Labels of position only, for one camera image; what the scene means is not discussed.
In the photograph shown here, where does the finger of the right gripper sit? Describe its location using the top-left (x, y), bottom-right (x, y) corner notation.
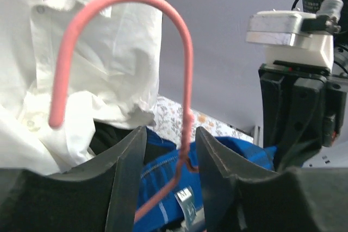
top-left (259, 70), bottom-right (295, 170)
top-left (282, 78), bottom-right (343, 167)

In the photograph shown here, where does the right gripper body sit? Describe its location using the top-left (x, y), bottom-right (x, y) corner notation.
top-left (259, 60), bottom-right (347, 85)

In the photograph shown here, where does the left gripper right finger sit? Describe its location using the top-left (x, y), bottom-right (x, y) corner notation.
top-left (196, 127), bottom-right (347, 231)

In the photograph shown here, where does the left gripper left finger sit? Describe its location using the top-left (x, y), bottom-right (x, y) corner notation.
top-left (1, 127), bottom-right (146, 231)

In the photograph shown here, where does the blue plaid shirt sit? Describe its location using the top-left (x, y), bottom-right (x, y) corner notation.
top-left (133, 127), bottom-right (279, 232)

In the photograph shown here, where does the pink wire hanger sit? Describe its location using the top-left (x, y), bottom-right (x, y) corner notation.
top-left (48, 0), bottom-right (198, 222)

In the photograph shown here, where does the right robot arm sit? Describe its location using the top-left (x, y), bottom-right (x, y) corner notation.
top-left (247, 0), bottom-right (347, 171)

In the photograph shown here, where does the black shirt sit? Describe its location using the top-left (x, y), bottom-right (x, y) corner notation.
top-left (90, 121), bottom-right (133, 156)

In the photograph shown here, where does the white shirt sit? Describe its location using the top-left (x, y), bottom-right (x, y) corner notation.
top-left (1, 0), bottom-right (162, 174)

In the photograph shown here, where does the floral table mat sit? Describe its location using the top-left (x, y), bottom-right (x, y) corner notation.
top-left (150, 96), bottom-right (253, 147)

